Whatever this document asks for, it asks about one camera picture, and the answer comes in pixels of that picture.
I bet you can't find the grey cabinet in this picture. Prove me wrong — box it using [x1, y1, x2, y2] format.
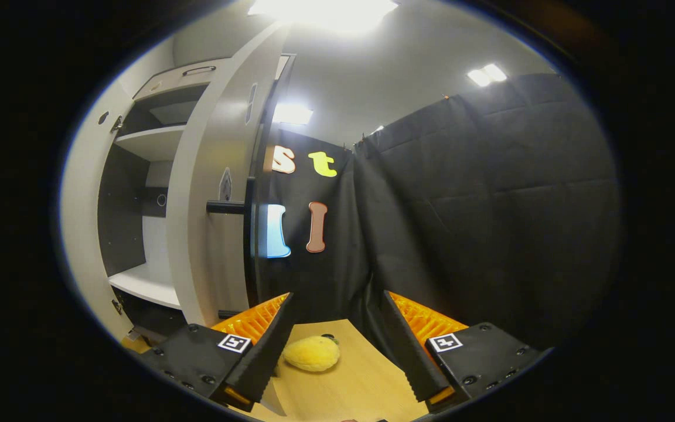
[96, 54, 297, 346]

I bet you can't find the grey cabinet door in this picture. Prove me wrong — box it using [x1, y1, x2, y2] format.
[166, 23, 291, 327]
[59, 88, 139, 341]

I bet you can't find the yellow round sponge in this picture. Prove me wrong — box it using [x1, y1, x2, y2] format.
[282, 335, 341, 373]

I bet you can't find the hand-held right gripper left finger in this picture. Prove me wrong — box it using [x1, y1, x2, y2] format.
[138, 292, 296, 411]

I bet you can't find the grey cabinet drawer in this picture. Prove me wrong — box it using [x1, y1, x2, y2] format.
[132, 57, 236, 100]

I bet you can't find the black backdrop cloth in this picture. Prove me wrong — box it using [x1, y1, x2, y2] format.
[253, 73, 622, 352]

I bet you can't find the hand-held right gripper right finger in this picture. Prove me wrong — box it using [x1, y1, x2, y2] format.
[382, 290, 543, 411]

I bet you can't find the large ceiling light panel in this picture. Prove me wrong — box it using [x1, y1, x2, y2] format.
[248, 0, 400, 33]

